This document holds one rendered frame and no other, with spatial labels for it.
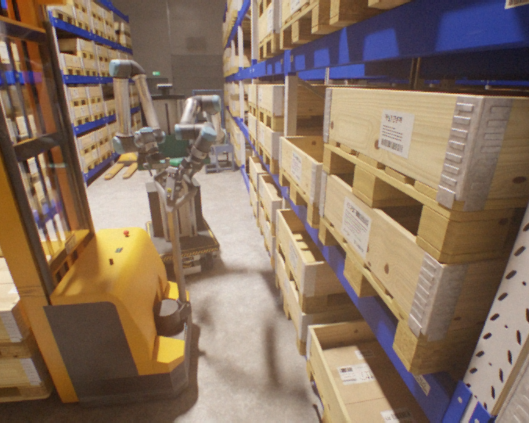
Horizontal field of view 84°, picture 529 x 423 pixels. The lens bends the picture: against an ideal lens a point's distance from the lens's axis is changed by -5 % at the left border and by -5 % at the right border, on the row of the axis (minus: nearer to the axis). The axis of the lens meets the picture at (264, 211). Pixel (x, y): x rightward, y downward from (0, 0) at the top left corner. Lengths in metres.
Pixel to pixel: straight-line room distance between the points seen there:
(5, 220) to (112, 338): 0.81
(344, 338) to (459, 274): 1.27
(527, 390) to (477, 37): 0.63
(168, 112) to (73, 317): 1.96
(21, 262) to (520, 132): 1.96
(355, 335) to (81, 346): 1.55
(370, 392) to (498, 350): 1.08
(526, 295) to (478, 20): 0.53
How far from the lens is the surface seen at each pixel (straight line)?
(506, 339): 0.77
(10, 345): 2.23
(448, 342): 0.93
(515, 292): 0.72
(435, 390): 0.99
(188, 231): 3.47
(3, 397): 2.59
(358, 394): 1.77
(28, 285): 1.98
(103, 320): 1.92
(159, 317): 2.28
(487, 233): 0.78
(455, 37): 0.84
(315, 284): 1.81
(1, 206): 1.81
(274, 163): 2.51
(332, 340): 1.95
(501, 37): 0.75
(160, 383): 2.23
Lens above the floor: 1.87
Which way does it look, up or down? 23 degrees down
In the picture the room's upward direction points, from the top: straight up
